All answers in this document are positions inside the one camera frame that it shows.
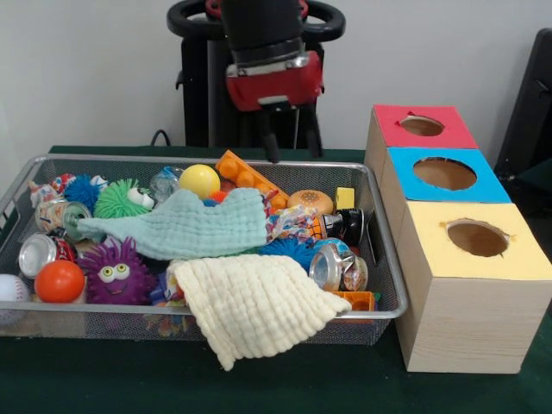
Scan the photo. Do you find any light blue knitted cloth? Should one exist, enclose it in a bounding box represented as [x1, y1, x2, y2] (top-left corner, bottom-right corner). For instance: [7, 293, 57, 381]
[78, 188, 270, 261]

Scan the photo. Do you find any green spiky ball with eyes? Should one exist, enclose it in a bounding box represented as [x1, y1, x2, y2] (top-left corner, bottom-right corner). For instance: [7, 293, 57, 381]
[93, 179, 156, 219]

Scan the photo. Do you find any black panel on stand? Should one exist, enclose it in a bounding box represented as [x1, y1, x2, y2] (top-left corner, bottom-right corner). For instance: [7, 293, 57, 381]
[500, 28, 552, 195]

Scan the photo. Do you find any wooden box with three holes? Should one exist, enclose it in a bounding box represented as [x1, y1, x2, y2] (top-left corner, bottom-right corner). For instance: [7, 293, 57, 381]
[364, 104, 552, 374]

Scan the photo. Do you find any shallow clear mesh bin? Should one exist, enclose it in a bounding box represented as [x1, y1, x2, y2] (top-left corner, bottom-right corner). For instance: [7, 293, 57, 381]
[0, 154, 408, 346]

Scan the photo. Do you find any dark green table cloth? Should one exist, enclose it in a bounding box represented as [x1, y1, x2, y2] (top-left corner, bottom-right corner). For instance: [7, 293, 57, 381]
[0, 145, 552, 414]

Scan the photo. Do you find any crushed silver can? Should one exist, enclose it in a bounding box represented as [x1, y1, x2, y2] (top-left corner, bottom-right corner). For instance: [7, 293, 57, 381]
[309, 239, 369, 292]

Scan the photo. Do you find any plain yellow ball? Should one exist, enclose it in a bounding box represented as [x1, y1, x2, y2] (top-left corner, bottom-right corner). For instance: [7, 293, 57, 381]
[179, 164, 222, 199]

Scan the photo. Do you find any red soda can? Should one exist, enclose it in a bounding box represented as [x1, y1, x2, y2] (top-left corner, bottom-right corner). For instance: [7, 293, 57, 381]
[17, 233, 78, 279]

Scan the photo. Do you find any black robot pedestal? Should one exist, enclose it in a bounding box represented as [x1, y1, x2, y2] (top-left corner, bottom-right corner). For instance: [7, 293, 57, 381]
[168, 0, 346, 149]

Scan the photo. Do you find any tan orange ball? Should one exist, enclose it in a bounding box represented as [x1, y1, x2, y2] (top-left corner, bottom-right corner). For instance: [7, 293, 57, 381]
[288, 190, 335, 216]

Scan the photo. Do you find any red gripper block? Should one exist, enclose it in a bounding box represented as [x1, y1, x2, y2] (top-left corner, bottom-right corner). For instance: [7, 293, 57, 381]
[226, 53, 325, 164]

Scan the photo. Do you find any purple spiky ball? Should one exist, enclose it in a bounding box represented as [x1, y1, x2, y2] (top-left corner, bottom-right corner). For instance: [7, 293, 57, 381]
[80, 239, 156, 305]

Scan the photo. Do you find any white baseball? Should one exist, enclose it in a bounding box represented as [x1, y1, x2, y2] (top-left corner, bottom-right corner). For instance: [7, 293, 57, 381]
[0, 274, 29, 304]

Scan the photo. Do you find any orange building block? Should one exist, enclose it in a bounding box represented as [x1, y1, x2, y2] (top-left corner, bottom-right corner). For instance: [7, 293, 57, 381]
[216, 150, 290, 212]

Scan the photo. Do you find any cream waffle cloth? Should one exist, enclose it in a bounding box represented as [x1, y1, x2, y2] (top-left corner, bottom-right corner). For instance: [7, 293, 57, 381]
[166, 254, 353, 372]

